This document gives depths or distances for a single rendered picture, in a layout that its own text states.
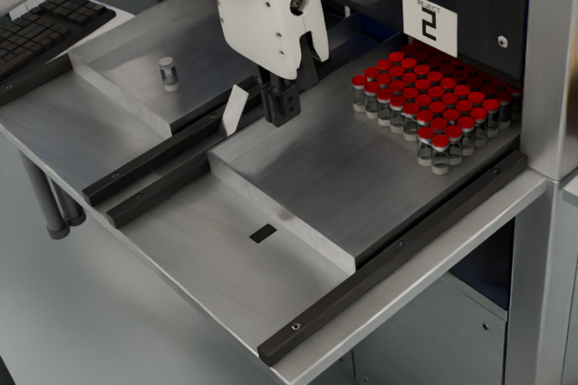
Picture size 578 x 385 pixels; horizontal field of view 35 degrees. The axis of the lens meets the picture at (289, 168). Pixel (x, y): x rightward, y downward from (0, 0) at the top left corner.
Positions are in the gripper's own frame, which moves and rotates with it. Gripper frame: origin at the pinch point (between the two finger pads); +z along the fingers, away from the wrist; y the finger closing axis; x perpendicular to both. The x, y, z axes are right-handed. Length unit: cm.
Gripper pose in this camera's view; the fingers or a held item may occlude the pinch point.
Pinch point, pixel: (281, 100)
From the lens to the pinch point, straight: 86.7
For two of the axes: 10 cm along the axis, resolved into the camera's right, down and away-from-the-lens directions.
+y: -6.5, -4.4, 6.2
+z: 1.2, 7.4, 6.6
